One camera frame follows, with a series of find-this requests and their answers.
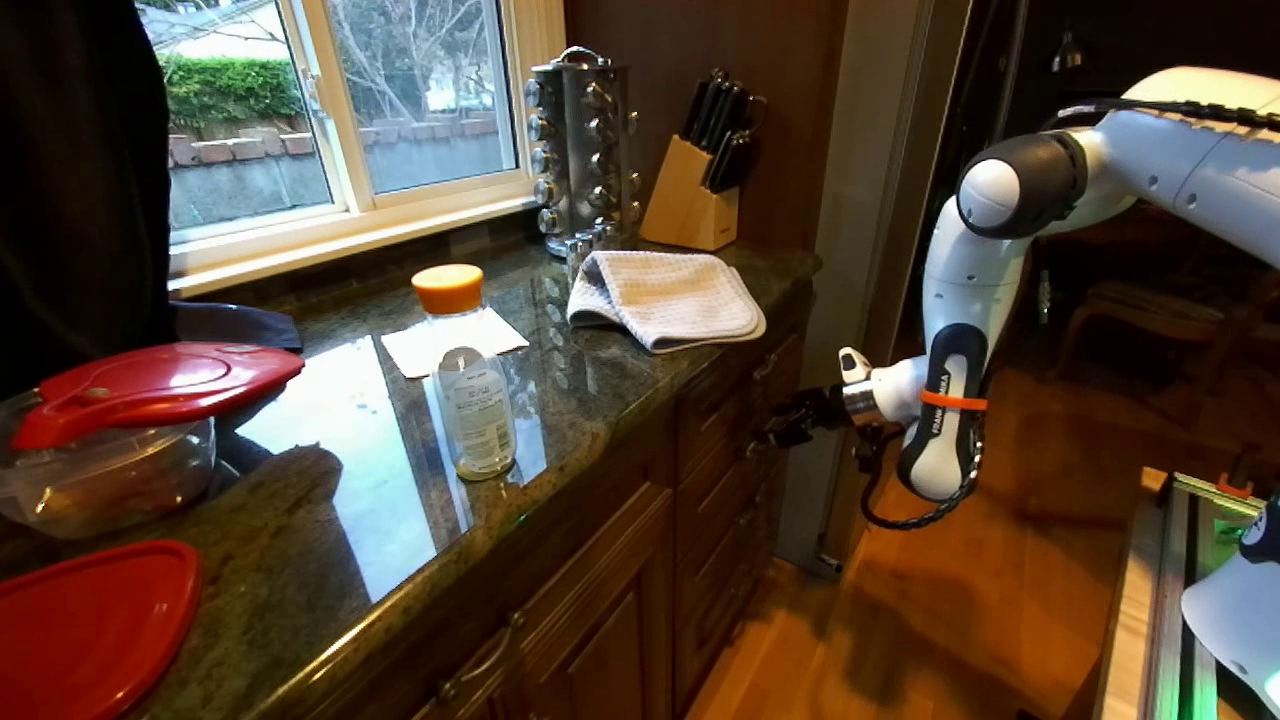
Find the white paper sheet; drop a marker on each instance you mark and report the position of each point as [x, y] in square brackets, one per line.
[427, 341]

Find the glass bottle with orange cap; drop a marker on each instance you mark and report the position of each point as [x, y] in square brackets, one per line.
[476, 417]

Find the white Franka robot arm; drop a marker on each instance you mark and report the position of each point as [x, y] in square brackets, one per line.
[1201, 160]

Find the glass bowl with red lid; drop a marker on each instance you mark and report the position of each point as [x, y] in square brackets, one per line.
[122, 401]

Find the metal spice rack carousel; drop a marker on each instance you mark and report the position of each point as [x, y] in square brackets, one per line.
[587, 144]

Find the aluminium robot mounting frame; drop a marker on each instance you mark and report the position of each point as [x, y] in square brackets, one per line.
[1157, 600]

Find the dark curtain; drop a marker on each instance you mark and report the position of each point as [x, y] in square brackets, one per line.
[73, 175]

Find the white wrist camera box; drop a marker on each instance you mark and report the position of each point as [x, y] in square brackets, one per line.
[855, 378]

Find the white framed window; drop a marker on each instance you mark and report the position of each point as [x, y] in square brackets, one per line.
[334, 106]

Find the red flat lid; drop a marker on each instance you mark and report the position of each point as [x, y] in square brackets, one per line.
[82, 635]

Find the wooden knife block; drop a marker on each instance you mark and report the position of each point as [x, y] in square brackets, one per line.
[680, 201]

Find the dark wooden kitchen drawer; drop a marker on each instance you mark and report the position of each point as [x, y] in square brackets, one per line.
[726, 401]

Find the dark wooden counter cabinets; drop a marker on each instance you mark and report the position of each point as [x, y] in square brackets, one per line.
[600, 600]

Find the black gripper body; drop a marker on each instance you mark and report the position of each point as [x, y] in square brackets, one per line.
[823, 409]

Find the folded beige towel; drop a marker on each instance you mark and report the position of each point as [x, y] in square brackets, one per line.
[675, 297]

